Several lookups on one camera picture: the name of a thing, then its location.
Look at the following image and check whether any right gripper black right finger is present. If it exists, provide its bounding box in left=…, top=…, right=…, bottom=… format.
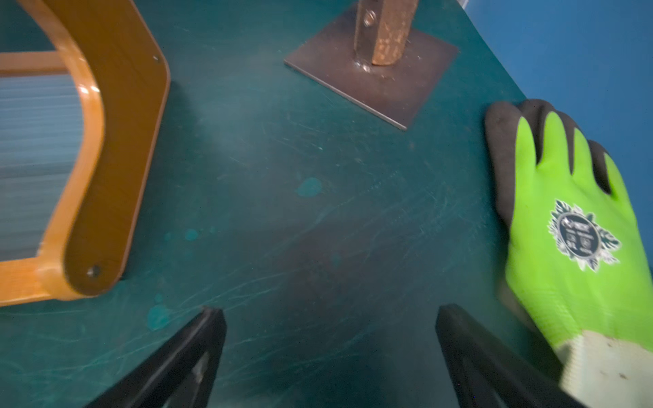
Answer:
left=435, top=304, right=583, bottom=407

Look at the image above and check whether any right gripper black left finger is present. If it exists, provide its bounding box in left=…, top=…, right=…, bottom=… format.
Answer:
left=87, top=308, right=227, bottom=407

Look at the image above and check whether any orange wooden three-tier shelf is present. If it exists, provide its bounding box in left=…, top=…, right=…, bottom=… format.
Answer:
left=1, top=1, right=170, bottom=306

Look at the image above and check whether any green and black work glove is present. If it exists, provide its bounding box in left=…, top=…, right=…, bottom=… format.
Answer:
left=484, top=100, right=652, bottom=407

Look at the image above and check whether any pink artificial blossom tree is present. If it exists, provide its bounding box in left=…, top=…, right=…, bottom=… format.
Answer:
left=284, top=0, right=458, bottom=130

